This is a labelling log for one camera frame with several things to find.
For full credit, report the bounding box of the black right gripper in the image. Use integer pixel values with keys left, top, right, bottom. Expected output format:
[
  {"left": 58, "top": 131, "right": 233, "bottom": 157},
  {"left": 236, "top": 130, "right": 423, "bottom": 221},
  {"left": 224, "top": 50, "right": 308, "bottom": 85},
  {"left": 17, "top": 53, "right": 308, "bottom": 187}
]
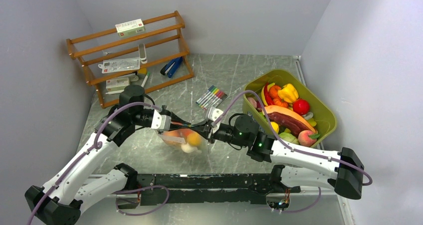
[{"left": 190, "top": 120, "right": 248, "bottom": 148}]

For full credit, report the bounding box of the toy peach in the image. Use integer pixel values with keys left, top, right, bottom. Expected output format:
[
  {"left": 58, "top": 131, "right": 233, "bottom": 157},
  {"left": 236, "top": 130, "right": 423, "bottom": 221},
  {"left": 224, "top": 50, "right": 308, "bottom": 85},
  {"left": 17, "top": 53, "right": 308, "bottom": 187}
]
[
  {"left": 160, "top": 129, "right": 193, "bottom": 147},
  {"left": 298, "top": 130, "right": 320, "bottom": 147}
]

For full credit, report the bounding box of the yellow toy mango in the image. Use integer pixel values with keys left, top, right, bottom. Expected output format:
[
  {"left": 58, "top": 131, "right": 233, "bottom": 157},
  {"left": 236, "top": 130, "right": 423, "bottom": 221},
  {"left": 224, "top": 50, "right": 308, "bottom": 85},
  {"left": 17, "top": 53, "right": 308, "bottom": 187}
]
[{"left": 186, "top": 132, "right": 203, "bottom": 147}]

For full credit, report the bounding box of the clear zip top bag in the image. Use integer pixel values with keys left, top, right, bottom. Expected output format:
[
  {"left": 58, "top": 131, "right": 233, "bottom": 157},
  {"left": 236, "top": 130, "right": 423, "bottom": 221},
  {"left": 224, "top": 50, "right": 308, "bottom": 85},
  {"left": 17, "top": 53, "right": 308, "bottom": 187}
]
[{"left": 158, "top": 129, "right": 207, "bottom": 156}]

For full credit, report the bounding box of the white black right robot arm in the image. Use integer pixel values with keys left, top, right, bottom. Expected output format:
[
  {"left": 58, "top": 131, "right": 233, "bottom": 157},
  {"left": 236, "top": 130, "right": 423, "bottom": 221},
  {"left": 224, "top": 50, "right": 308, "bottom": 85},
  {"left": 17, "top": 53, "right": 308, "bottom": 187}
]
[{"left": 191, "top": 114, "right": 364, "bottom": 200}]

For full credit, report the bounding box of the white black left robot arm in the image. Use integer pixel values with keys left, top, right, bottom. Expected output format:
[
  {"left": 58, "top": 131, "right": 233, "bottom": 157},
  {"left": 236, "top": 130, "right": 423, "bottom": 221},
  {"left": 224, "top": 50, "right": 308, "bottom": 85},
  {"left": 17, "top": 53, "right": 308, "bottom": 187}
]
[{"left": 24, "top": 85, "right": 188, "bottom": 225}]

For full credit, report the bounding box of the coloured marker pen set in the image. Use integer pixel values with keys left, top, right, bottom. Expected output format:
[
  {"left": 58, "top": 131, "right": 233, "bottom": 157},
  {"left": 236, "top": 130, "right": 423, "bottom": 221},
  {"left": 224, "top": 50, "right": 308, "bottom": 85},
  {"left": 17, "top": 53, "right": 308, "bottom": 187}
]
[{"left": 196, "top": 85, "right": 227, "bottom": 111}]

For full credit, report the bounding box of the blue stapler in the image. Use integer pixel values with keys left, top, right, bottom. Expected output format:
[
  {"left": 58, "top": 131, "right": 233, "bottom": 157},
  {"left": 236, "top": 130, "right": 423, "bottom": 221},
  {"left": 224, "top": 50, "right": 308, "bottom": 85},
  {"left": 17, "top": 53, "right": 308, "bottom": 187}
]
[{"left": 160, "top": 57, "right": 183, "bottom": 78}]

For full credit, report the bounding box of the white green marker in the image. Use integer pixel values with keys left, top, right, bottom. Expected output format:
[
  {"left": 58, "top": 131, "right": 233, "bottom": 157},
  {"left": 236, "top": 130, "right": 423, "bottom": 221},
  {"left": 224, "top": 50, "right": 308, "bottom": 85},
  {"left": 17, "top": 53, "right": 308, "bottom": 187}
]
[{"left": 141, "top": 72, "right": 150, "bottom": 87}]

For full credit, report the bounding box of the red toy chili pepper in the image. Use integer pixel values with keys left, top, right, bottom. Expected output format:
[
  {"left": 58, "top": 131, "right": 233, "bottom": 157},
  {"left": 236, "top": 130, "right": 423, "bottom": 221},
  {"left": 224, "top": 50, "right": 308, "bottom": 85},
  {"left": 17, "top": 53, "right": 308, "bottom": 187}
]
[{"left": 263, "top": 83, "right": 274, "bottom": 105}]

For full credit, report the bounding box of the small white box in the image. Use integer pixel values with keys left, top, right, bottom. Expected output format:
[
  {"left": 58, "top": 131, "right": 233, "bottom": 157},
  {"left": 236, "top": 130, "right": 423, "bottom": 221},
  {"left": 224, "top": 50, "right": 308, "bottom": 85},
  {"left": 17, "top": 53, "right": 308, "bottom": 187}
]
[{"left": 106, "top": 77, "right": 130, "bottom": 94}]

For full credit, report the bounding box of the white upright device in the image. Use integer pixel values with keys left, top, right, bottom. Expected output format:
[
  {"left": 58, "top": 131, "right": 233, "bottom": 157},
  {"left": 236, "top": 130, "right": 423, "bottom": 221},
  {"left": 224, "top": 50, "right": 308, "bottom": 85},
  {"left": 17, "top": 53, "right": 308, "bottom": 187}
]
[{"left": 138, "top": 43, "right": 148, "bottom": 64}]

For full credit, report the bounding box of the orange toy tangerine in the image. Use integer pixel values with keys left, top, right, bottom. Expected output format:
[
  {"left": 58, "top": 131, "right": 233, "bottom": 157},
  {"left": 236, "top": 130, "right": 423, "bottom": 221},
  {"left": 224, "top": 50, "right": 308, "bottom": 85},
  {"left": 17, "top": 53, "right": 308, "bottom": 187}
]
[
  {"left": 273, "top": 97, "right": 289, "bottom": 108},
  {"left": 268, "top": 85, "right": 281, "bottom": 99}
]

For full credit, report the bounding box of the green toy cabbage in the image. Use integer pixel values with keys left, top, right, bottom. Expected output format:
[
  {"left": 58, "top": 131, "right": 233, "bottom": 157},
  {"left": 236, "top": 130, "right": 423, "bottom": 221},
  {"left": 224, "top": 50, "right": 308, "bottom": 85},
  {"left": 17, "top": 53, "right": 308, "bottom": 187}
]
[{"left": 279, "top": 132, "right": 300, "bottom": 145}]

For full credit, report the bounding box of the orange toy papaya slice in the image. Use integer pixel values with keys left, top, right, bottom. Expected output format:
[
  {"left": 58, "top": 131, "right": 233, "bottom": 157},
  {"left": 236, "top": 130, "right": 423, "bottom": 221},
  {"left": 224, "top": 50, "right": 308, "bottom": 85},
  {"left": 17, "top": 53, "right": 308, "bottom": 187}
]
[{"left": 262, "top": 105, "right": 317, "bottom": 137}]

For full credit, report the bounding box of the wooden three-tier rack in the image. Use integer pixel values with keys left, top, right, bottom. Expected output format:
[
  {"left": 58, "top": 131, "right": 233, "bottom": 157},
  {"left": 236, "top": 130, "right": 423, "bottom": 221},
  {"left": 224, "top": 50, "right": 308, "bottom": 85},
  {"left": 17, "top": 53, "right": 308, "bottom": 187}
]
[{"left": 66, "top": 10, "right": 195, "bottom": 109}]

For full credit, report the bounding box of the yellow toy bell pepper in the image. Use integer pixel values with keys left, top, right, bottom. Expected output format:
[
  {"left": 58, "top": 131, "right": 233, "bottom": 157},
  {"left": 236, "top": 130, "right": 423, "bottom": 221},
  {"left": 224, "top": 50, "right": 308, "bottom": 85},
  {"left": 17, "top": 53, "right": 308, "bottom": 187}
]
[{"left": 277, "top": 83, "right": 299, "bottom": 103}]

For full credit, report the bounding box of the flat white package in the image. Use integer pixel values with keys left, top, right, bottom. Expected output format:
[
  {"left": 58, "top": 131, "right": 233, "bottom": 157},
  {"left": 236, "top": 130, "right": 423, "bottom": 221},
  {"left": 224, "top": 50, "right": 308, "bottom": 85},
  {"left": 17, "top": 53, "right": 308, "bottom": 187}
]
[{"left": 98, "top": 58, "right": 141, "bottom": 74}]

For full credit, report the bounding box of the red toy pomegranate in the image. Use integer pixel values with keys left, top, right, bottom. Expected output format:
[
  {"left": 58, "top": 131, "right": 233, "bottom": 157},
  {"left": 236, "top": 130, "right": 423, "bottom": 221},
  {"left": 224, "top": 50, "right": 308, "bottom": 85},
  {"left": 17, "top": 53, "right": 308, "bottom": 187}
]
[{"left": 292, "top": 99, "right": 310, "bottom": 116}]

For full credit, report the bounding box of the white green box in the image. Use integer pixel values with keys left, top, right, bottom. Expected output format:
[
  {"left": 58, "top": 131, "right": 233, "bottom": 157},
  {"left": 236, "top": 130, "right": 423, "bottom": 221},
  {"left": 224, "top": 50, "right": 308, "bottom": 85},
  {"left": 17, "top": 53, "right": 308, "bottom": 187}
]
[{"left": 115, "top": 18, "right": 146, "bottom": 38}]

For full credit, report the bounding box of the olive green plastic bin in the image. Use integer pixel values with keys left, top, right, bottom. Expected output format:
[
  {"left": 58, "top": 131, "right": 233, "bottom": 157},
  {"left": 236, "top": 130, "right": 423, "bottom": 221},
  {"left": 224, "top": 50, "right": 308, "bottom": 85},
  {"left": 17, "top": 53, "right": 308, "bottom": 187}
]
[{"left": 242, "top": 69, "right": 337, "bottom": 149}]

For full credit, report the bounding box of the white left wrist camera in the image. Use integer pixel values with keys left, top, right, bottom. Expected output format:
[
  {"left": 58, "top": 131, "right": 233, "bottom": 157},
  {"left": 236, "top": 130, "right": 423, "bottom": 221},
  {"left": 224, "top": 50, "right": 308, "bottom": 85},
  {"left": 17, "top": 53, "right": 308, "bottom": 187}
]
[{"left": 150, "top": 110, "right": 171, "bottom": 131}]

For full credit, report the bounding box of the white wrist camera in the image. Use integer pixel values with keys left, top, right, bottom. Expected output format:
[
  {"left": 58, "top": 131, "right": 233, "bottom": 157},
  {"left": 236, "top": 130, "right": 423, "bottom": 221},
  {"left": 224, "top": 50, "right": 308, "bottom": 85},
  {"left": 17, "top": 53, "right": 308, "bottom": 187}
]
[
  {"left": 150, "top": 110, "right": 171, "bottom": 131},
  {"left": 206, "top": 107, "right": 223, "bottom": 135}
]

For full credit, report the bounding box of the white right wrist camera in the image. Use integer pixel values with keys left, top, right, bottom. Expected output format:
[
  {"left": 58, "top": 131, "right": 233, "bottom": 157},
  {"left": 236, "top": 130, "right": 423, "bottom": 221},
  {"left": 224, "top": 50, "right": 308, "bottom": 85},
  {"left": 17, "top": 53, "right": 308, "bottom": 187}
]
[{"left": 206, "top": 107, "right": 223, "bottom": 135}]

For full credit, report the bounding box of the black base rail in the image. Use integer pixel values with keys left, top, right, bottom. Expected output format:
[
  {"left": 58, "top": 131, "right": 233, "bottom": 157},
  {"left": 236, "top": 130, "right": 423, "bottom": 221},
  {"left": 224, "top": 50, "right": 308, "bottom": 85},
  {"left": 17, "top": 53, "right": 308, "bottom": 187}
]
[{"left": 137, "top": 173, "right": 301, "bottom": 206}]

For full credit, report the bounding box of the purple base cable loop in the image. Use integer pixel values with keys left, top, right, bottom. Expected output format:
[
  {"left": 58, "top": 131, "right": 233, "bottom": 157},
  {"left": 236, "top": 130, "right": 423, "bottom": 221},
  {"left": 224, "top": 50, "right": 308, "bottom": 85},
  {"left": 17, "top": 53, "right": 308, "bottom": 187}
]
[{"left": 115, "top": 184, "right": 172, "bottom": 217}]

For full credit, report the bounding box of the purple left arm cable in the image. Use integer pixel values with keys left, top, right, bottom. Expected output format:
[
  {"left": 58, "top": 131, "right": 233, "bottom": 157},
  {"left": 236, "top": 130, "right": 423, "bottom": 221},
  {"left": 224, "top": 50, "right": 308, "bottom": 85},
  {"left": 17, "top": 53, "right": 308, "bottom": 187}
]
[{"left": 26, "top": 102, "right": 163, "bottom": 225}]

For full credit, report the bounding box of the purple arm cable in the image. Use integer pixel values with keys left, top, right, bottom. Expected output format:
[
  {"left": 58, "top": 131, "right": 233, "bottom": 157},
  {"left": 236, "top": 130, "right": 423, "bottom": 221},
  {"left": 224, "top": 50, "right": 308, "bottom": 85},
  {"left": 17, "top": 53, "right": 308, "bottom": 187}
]
[
  {"left": 26, "top": 102, "right": 163, "bottom": 225},
  {"left": 211, "top": 90, "right": 374, "bottom": 187}
]

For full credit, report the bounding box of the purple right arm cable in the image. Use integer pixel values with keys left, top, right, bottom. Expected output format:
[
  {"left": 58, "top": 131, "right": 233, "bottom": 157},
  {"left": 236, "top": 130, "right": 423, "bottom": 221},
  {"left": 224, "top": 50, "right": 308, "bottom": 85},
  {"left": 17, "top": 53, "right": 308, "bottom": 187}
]
[{"left": 211, "top": 90, "right": 374, "bottom": 187}]

